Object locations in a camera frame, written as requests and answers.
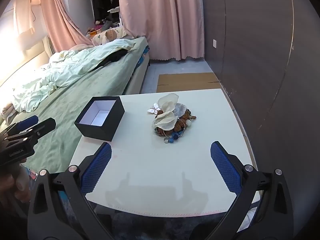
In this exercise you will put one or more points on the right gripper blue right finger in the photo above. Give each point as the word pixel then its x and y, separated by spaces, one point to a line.
pixel 273 218

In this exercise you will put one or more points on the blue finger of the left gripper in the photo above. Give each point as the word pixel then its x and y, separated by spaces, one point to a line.
pixel 27 123

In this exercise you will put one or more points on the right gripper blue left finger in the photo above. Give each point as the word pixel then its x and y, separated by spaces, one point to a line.
pixel 59 208

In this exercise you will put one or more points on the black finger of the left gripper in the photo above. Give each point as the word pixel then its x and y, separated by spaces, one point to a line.
pixel 41 129

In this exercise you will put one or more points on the black jewelry box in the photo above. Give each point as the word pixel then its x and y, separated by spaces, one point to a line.
pixel 101 117

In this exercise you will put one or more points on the person left hand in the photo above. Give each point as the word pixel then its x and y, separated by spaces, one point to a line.
pixel 16 187

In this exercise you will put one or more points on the bed with green sheet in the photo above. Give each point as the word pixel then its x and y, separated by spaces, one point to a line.
pixel 55 150

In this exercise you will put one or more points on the pale green duvet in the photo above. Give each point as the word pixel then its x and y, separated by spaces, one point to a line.
pixel 63 69

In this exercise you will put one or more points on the pink curtain left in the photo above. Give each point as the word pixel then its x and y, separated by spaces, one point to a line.
pixel 62 31

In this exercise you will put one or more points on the pink curtain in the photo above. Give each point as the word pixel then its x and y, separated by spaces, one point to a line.
pixel 62 31
pixel 174 29

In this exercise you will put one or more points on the black garment on bed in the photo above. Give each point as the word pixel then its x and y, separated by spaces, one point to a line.
pixel 113 57

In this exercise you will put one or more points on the bear print pillow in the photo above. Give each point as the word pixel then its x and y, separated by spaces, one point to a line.
pixel 109 35

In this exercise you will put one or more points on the white shell flower ornament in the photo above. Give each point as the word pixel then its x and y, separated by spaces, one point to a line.
pixel 172 111

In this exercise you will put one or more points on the flat cardboard sheet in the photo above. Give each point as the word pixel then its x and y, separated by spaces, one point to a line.
pixel 186 82

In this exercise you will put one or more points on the pink curtain right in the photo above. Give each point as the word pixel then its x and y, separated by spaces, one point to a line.
pixel 174 29

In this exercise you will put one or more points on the white towel on wall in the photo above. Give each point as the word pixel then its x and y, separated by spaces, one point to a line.
pixel 23 22

